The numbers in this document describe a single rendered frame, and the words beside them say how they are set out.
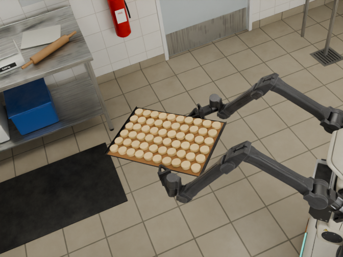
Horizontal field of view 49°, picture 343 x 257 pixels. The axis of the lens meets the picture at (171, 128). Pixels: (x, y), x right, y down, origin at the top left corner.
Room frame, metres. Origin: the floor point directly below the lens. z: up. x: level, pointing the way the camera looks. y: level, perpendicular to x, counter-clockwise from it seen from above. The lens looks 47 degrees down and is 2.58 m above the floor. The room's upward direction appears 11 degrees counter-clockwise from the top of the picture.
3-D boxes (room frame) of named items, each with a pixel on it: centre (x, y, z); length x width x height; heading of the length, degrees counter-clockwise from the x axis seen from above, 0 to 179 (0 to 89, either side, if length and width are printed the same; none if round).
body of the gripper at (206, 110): (1.58, -0.21, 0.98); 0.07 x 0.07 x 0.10; 13
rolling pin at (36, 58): (2.67, 0.85, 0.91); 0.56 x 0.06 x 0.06; 133
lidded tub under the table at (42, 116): (2.70, 1.22, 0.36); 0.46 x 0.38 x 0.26; 16
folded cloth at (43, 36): (2.93, 0.95, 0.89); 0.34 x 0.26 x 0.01; 93
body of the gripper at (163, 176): (1.13, 0.07, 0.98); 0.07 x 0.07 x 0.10; 13
